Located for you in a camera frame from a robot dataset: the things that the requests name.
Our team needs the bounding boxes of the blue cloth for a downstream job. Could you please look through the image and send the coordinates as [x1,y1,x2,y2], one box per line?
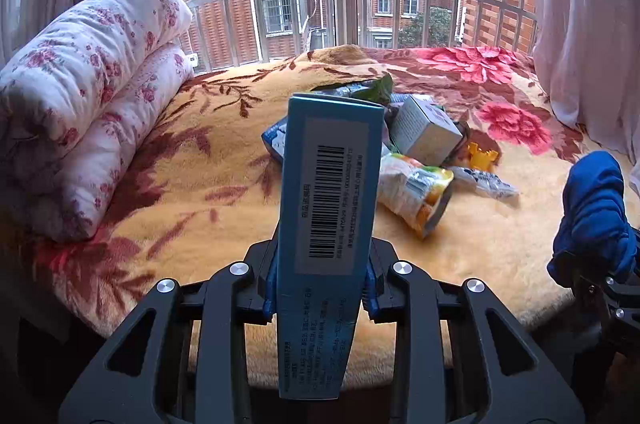
[547,151,638,288]

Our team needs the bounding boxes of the silver wrapper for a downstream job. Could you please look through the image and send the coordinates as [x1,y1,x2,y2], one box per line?
[449,166,518,199]

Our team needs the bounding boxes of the yellow white snack bag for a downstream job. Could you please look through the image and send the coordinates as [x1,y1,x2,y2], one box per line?
[376,153,454,239]

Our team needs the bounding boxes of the orange plastic piece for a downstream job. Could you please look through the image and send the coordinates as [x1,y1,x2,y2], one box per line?
[466,142,500,173]

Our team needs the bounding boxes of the light blue barcode carton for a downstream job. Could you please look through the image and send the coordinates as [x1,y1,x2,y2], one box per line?
[276,93,384,400]

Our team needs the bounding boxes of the white grey small box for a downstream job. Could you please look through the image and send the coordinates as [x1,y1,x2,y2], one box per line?
[390,95,462,166]

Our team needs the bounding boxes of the blue white medicine box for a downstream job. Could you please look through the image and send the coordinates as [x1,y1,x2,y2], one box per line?
[260,117,288,164]

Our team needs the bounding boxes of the green snack wrapper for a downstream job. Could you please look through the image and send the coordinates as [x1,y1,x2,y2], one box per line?
[312,72,394,106]

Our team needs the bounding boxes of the floral fleece bed blanket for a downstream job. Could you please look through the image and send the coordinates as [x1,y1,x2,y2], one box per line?
[32,46,597,335]

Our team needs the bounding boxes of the folded white floral quilt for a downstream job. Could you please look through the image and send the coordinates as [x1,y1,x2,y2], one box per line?
[1,0,193,241]

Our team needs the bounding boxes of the sheer pink right curtain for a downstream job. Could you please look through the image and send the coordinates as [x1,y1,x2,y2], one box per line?
[533,0,639,165]

